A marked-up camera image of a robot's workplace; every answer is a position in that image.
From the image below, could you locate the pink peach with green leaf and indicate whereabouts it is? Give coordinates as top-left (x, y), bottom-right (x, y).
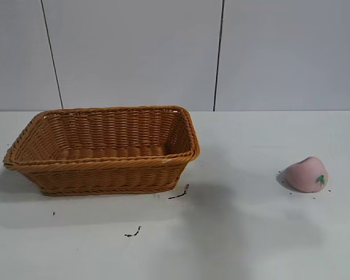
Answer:
top-left (284, 156), bottom-right (330, 194)

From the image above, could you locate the brown wicker basket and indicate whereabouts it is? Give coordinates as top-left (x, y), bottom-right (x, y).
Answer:
top-left (3, 105), bottom-right (201, 197)

